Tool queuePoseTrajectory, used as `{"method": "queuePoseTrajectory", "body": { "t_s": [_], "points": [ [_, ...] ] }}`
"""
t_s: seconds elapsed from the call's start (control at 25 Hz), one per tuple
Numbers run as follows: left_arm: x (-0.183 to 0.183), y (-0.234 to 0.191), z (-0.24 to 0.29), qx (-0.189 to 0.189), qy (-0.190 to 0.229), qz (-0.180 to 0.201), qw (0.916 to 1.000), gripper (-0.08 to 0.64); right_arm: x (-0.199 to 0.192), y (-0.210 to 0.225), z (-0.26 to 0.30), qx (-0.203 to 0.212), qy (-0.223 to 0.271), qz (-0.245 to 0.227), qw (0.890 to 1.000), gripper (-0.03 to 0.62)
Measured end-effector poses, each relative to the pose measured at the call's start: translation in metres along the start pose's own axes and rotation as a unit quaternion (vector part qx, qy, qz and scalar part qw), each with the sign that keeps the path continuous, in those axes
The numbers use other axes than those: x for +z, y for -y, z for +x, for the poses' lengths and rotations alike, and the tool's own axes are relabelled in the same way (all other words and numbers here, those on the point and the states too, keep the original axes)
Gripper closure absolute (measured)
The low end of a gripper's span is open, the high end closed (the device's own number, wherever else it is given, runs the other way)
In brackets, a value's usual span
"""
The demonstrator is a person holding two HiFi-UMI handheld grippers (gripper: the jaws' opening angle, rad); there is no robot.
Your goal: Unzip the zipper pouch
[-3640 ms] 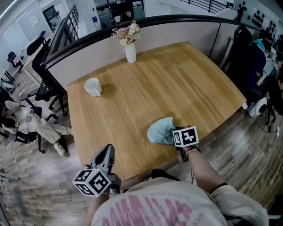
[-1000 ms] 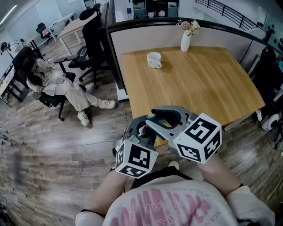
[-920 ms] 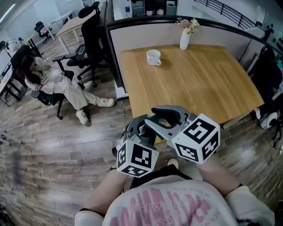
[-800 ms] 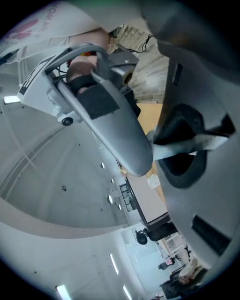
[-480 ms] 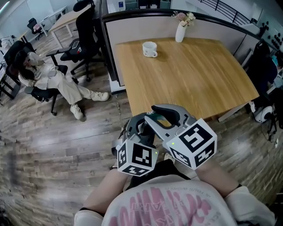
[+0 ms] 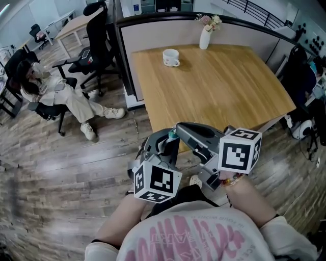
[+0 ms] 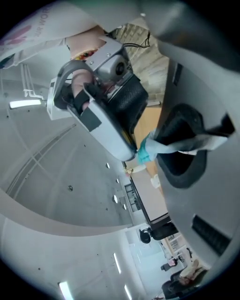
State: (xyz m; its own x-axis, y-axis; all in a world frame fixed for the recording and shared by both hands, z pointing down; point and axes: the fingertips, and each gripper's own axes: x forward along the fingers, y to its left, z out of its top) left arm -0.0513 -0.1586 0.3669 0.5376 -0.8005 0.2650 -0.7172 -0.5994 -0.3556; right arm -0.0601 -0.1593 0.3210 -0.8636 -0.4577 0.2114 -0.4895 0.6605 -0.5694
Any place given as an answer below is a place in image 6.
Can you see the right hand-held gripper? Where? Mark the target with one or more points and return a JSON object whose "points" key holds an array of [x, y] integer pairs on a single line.
{"points": [[237, 153]]}

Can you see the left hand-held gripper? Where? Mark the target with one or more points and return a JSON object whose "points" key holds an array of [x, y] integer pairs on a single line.
{"points": [[163, 181]]}

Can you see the person's right forearm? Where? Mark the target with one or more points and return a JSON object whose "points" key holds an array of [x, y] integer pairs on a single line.
{"points": [[249, 201]]}

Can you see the person's left forearm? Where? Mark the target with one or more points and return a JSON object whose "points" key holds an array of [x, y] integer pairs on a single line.
{"points": [[119, 221]]}

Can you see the white clog shoe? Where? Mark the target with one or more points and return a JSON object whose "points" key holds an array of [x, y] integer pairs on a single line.
{"points": [[195, 181]]}

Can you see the black trousers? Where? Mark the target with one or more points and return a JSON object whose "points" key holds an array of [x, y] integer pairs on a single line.
{"points": [[186, 196]]}

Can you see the white ceramic cup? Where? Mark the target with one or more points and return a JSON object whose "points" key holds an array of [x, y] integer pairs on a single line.
{"points": [[170, 57]]}

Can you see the white shirt with pink print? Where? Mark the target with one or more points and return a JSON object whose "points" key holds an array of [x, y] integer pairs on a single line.
{"points": [[198, 237]]}

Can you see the white round wheeled device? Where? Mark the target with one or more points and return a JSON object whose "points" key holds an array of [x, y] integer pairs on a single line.
{"points": [[301, 128]]}

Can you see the white ceramic vase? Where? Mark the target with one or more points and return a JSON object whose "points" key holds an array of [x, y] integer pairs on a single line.
{"points": [[204, 39]]}

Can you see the wooden table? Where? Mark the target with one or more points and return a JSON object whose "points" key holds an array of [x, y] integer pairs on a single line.
{"points": [[158, 35]]}

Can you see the white power plug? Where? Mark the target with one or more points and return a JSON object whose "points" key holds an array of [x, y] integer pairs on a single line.
{"points": [[318, 162]]}

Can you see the black mesh office chair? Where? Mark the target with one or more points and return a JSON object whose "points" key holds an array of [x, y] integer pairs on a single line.
{"points": [[296, 74]]}

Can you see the black high-back office chair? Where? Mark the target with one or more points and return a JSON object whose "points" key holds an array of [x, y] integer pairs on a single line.
{"points": [[98, 46]]}

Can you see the smartphone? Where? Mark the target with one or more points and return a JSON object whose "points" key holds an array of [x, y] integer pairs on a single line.
{"points": [[85, 53]]}

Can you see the pink and white flowers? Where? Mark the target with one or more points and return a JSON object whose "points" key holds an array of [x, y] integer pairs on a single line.
{"points": [[211, 21]]}

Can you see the black metal railing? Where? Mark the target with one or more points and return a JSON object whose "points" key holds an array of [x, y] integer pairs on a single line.
{"points": [[254, 11]]}

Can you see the light wooden desk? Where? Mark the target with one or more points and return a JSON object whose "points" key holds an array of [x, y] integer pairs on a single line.
{"points": [[74, 25]]}

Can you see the black chair with grey armrests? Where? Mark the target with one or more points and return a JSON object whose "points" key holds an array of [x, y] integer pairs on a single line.
{"points": [[15, 84]]}

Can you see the white desk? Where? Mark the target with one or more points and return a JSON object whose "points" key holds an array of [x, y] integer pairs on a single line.
{"points": [[58, 20]]}

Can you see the small black office chair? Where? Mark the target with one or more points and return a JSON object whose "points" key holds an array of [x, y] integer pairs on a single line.
{"points": [[38, 35]]}

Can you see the group of black wall objects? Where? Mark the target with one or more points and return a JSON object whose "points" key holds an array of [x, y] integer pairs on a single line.
{"points": [[312, 40]]}

